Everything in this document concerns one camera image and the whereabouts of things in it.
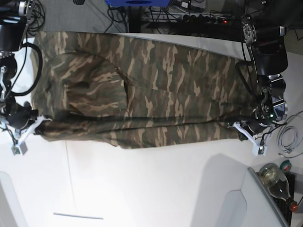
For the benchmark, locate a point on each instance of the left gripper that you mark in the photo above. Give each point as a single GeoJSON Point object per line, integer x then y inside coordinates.
{"type": "Point", "coordinates": [250, 127]}

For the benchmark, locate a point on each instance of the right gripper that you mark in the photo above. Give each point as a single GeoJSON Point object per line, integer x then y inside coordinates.
{"type": "Point", "coordinates": [25, 120]}

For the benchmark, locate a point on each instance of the camouflage t-shirt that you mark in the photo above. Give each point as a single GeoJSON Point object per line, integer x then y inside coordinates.
{"type": "Point", "coordinates": [136, 93]}

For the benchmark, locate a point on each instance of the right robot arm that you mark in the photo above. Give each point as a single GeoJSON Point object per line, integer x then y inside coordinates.
{"type": "Point", "coordinates": [15, 19]}

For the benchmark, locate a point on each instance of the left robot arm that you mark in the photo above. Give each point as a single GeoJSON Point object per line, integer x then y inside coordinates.
{"type": "Point", "coordinates": [265, 43]}

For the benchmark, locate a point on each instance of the green tape roll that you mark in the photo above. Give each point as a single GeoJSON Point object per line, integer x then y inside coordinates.
{"type": "Point", "coordinates": [286, 166]}

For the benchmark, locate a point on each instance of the clear plastic bottle red cap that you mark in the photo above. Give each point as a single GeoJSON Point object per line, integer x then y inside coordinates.
{"type": "Point", "coordinates": [276, 182]}

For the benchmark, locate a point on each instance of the black power strip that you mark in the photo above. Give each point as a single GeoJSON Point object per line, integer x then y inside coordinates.
{"type": "Point", "coordinates": [217, 19]}

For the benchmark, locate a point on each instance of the blue plastic bin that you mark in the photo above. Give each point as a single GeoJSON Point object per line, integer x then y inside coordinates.
{"type": "Point", "coordinates": [140, 3]}

